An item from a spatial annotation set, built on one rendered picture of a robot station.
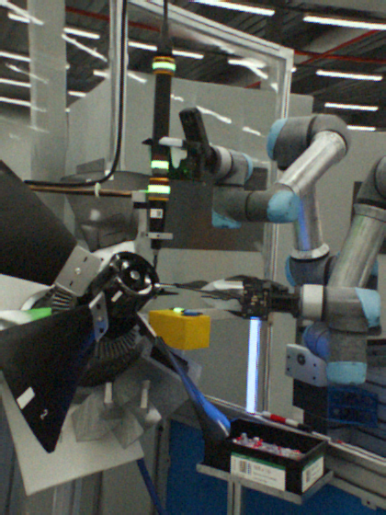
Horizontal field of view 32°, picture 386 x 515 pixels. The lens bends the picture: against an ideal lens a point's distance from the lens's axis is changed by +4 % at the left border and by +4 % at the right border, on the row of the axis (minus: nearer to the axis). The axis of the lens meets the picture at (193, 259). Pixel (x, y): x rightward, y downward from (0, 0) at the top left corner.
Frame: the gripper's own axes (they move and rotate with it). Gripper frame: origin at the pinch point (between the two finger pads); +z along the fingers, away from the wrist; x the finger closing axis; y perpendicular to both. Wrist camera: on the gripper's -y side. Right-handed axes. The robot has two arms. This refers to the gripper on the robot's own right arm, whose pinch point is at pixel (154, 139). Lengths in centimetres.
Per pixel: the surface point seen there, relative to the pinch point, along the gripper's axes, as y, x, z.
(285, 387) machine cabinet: 122, 116, -291
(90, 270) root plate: 27.9, 4.3, 12.8
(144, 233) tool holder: 19.7, 0.0, 1.7
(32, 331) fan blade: 37, -5, 35
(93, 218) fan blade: 17.2, 15.3, 1.7
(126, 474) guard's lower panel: 104, 60, -67
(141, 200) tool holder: 12.9, 2.0, 1.1
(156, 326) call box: 47, 27, -38
